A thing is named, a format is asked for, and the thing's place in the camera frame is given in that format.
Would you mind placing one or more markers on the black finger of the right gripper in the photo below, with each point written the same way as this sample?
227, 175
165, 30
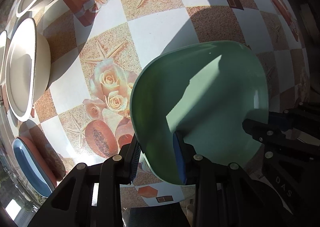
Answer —
261, 132

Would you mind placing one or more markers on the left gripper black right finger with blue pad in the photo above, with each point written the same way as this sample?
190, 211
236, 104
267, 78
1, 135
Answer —
225, 194

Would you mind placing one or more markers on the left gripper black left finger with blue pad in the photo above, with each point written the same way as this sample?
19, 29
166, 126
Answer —
91, 194

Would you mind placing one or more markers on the green plastic plate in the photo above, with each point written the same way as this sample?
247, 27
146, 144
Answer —
204, 91

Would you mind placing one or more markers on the patterned checkered tablecloth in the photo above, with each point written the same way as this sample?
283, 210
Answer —
98, 45

